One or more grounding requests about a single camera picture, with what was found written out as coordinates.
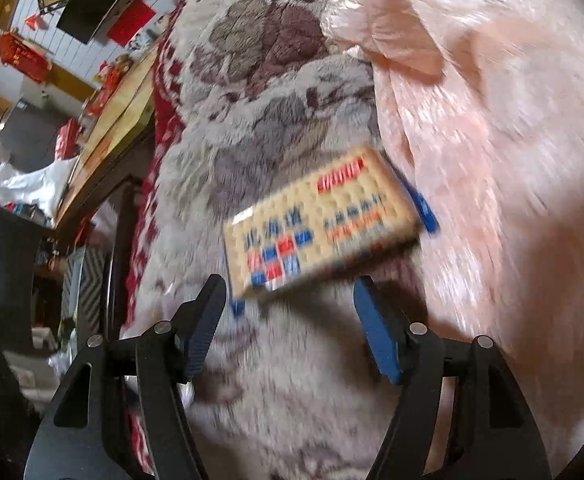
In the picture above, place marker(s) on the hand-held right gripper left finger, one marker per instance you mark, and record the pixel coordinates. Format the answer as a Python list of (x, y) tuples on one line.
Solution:
[(199, 340)]

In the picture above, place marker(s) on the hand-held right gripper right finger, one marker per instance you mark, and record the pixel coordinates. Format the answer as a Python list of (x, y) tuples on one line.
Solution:
[(377, 335)]

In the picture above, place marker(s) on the striped cardboard box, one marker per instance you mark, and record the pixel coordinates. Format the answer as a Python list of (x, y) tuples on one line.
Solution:
[(89, 280)]

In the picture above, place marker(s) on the yellow cracker packet blue ends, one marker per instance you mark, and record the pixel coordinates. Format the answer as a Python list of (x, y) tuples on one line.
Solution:
[(322, 220)]

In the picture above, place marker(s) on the dark wooden chair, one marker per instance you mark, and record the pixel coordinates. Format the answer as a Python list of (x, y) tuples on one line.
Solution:
[(2, 270)]

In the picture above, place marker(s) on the pink quilt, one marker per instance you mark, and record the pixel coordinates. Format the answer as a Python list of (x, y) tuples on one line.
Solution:
[(497, 135)]

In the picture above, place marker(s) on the white plastic bag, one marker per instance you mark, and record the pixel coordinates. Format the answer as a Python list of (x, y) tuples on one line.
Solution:
[(27, 180)]

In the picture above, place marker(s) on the floral fleece blanket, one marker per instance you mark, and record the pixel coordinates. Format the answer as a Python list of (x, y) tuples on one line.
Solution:
[(272, 110)]

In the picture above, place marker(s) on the red box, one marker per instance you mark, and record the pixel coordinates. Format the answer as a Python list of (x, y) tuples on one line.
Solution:
[(67, 137)]

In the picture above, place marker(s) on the wooden coffee table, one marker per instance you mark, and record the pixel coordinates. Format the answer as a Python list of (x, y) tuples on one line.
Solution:
[(117, 110)]

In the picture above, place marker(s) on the red stuffed toys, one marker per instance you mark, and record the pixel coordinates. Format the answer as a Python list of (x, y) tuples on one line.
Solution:
[(109, 80)]

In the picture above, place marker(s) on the red hanging decoration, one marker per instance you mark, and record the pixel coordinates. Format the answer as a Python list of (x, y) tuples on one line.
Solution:
[(22, 55)]

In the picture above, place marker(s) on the red wall banner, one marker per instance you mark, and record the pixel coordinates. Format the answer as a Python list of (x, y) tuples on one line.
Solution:
[(131, 24)]

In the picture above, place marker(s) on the black wall television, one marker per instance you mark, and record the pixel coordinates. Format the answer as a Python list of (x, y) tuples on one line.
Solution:
[(92, 5)]

